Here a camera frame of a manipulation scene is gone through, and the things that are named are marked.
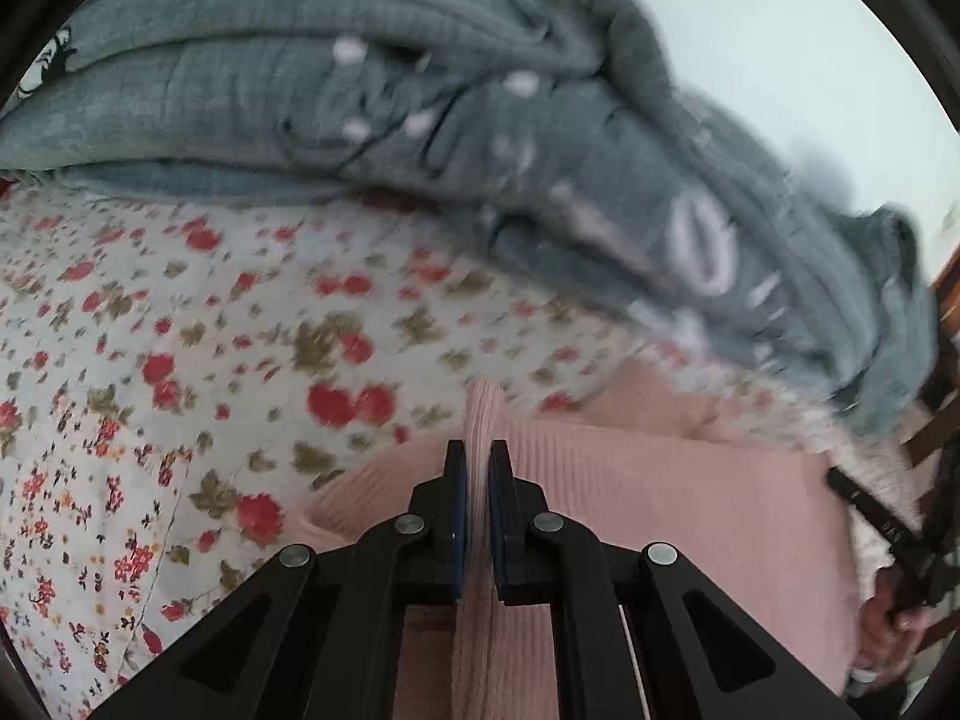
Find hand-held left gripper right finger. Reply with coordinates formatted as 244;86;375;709
487;439;863;720

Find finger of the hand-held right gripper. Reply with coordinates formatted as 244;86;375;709
825;465;929;569

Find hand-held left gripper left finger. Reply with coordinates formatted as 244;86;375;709
90;439;472;720

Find pink knit sweater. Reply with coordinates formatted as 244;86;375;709
300;360;860;720

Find person's right hand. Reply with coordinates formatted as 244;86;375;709
847;570;931;685

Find floral bedsheet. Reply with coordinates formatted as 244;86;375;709
0;176;923;720

